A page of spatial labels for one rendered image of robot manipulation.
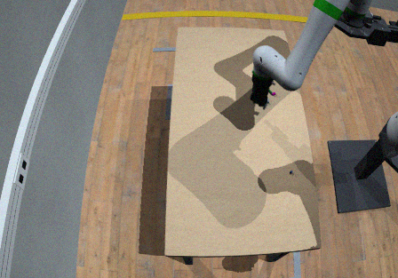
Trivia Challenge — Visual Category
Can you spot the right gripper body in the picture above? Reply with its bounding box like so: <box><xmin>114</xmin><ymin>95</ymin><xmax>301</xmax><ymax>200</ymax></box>
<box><xmin>251</xmin><ymin>72</ymin><xmax>275</xmax><ymax>107</ymax></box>

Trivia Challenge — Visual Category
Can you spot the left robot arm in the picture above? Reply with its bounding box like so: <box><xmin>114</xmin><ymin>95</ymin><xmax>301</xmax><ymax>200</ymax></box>
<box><xmin>386</xmin><ymin>112</ymin><xmax>398</xmax><ymax>153</ymax></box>

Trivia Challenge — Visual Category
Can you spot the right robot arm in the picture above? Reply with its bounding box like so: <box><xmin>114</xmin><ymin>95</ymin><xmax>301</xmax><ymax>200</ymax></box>
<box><xmin>252</xmin><ymin>0</ymin><xmax>381</xmax><ymax>91</ymax></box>

